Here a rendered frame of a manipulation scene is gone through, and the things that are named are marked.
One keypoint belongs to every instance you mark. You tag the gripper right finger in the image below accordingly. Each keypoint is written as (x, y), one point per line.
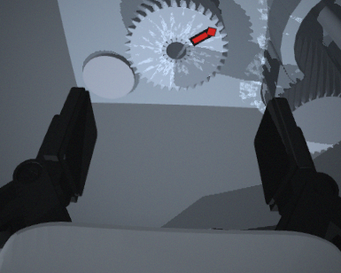
(290, 181)

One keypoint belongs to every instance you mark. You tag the grey toothed gear with red arrow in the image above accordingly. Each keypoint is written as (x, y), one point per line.
(177, 43)

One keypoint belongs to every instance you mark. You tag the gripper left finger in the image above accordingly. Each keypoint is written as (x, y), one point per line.
(42, 188)

